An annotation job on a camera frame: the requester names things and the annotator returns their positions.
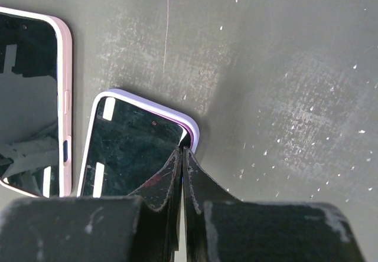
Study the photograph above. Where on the pink phone case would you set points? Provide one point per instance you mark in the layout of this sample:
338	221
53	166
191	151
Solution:
64	82

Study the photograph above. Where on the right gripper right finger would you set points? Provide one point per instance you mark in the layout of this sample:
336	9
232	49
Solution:
220	227

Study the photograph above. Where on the purple edged black smartphone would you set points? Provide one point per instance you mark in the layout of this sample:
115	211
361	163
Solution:
127	146

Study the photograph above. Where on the lavender phone case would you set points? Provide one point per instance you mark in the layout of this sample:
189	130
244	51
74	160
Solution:
173	115

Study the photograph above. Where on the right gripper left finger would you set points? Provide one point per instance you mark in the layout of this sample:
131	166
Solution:
142	226

